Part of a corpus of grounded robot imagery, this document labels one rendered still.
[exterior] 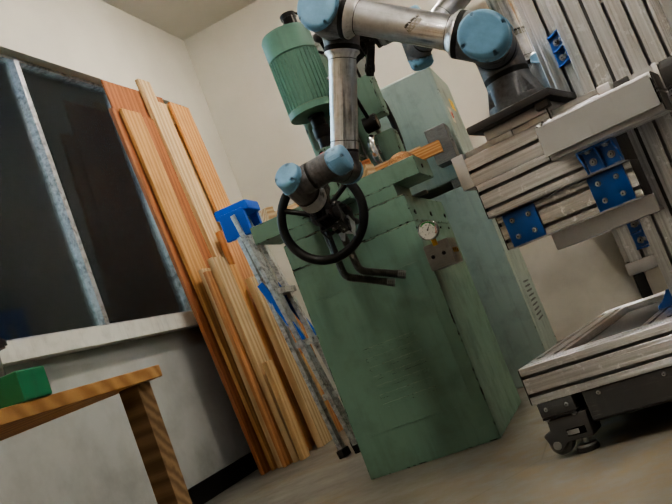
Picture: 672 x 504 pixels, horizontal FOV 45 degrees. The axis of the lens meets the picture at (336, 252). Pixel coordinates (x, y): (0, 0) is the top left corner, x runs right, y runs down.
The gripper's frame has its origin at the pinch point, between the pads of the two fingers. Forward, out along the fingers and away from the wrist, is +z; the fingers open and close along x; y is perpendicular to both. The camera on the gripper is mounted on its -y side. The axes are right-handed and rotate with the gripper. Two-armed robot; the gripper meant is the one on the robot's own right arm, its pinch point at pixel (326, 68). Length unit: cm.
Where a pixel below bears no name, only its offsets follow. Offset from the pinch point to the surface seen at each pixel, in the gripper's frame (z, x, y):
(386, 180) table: -6.7, 35.8, -24.6
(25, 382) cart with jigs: 24, 154, 61
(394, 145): -6.3, 3.1, -37.6
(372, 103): -3.9, -11.3, -27.4
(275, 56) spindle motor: 15.9, -10.9, 6.4
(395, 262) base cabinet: 0, 54, -41
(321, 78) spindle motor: 4.9, -4.9, -5.5
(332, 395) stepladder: 63, 36, -117
